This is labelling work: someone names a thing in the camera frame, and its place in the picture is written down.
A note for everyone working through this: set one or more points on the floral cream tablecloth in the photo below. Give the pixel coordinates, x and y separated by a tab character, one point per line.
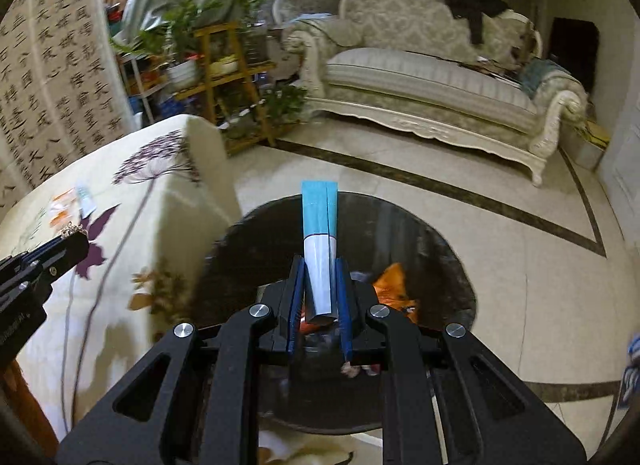
163	196

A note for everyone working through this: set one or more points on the blue white paper box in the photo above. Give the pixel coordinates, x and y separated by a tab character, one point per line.
319	199

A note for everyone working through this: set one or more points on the white metal shelf rack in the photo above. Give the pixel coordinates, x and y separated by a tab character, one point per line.
144	80

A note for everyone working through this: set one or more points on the calligraphy folding screen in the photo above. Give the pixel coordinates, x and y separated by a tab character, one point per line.
61	93

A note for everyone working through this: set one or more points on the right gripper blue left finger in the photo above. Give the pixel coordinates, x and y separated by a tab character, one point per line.
290	299

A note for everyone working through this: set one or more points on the orange white snack wrapper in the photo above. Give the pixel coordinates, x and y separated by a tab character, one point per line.
70	208

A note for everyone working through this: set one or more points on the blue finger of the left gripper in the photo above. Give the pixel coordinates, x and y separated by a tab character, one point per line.
49	261

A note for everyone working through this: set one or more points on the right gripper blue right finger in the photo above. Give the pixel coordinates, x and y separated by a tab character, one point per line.
353	300

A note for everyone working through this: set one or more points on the ornate cream sofa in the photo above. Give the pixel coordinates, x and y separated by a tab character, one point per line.
410	65

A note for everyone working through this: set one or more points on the tall potted plant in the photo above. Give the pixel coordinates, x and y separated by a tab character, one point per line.
250	5

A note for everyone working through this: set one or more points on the small leafy floor plant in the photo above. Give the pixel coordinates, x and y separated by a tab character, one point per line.
283	103

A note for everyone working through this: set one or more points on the orange plastic bag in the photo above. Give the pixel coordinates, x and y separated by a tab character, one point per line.
391	291

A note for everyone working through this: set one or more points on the teal cloth on sofa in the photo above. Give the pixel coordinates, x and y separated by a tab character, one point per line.
535	72

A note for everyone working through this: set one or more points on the potted green plant white pot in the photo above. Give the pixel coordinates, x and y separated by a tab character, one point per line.
172	41

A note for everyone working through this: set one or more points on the wooden plant stand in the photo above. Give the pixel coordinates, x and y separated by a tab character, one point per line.
209	83

